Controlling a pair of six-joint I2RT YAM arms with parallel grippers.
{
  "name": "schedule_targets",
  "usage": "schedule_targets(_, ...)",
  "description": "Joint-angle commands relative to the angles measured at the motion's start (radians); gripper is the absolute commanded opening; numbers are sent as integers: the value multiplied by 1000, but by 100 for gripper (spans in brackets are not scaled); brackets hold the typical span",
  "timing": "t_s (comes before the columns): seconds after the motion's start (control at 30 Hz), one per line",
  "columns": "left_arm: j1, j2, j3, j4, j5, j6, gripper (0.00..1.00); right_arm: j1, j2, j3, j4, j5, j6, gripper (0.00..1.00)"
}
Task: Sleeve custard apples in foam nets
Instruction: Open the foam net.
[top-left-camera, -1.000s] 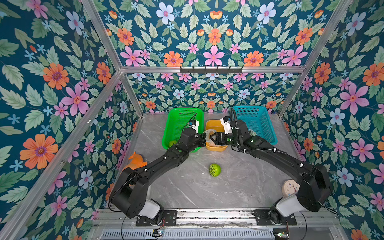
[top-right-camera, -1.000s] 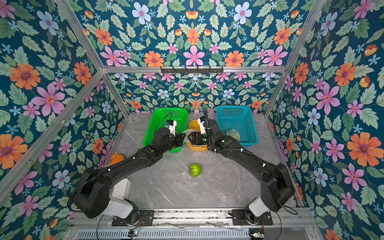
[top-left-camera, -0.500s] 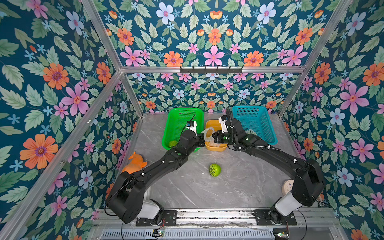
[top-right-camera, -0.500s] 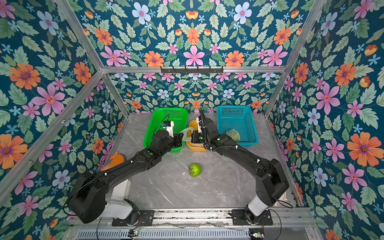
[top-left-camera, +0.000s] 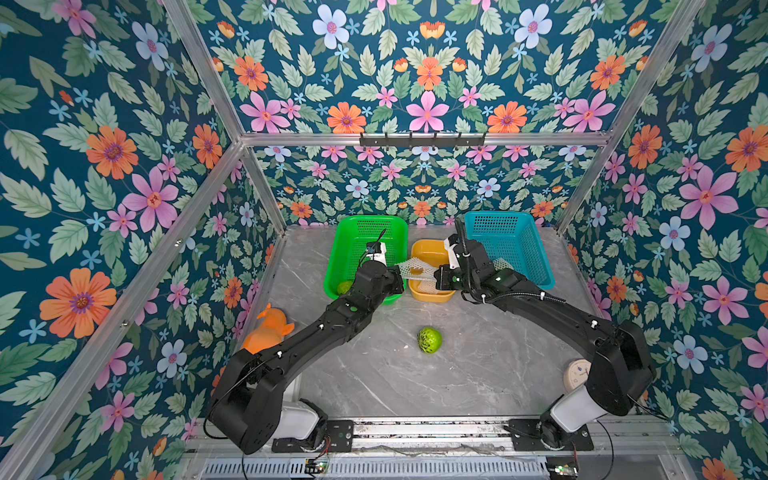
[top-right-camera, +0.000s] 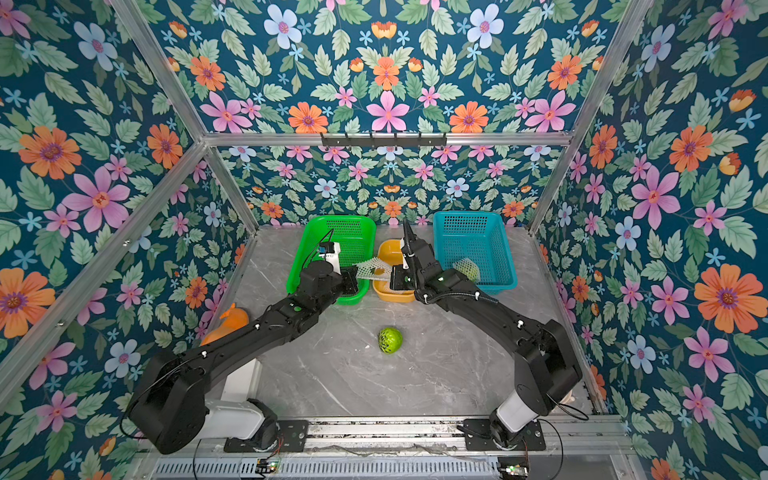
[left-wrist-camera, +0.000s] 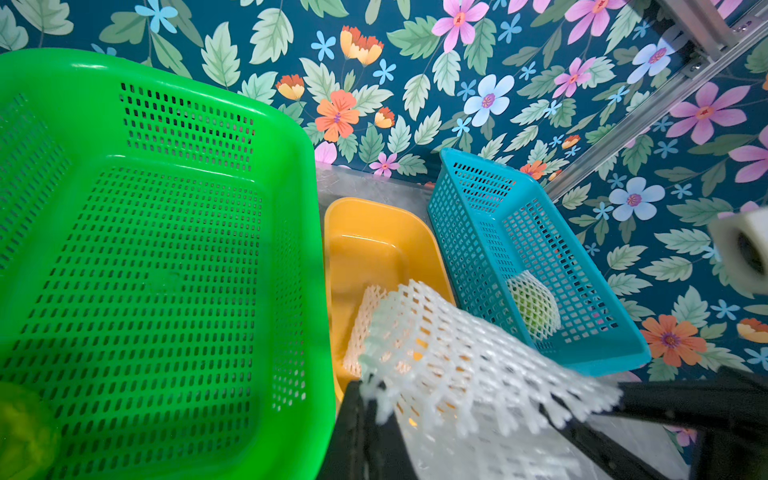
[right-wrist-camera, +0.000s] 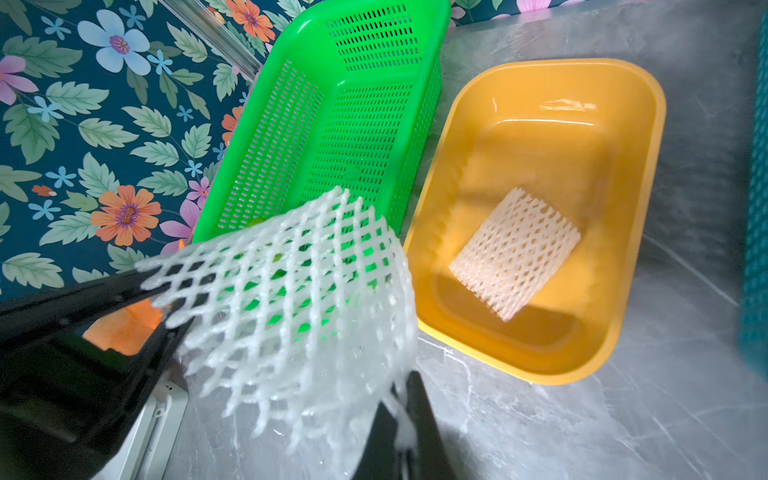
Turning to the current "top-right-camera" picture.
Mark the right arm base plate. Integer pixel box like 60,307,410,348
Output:
457,418,546,452

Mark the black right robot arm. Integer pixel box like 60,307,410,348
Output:
393,226,583,447

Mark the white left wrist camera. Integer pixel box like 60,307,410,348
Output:
317,241,341,274

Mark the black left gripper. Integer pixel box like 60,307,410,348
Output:
311,264,360,317

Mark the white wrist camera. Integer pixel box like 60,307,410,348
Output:
317,241,341,274
400,238,415,270

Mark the green plastic basket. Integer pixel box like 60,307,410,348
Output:
286,215,376,294

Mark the orange plush toy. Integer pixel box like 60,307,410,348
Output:
201,304,249,345

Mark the teal plastic basket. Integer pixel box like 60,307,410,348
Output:
433,211,518,295

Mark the yellow plastic tub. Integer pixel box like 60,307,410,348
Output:
372,239,415,303

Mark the black wall hook rail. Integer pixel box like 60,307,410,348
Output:
320,133,448,148

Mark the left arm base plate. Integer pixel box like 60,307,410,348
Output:
224,420,309,454

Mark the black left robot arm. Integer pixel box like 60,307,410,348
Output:
126,261,358,454

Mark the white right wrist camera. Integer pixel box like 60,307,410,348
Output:
400,238,415,270

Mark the aluminium front rail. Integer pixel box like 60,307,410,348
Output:
127,415,647,479

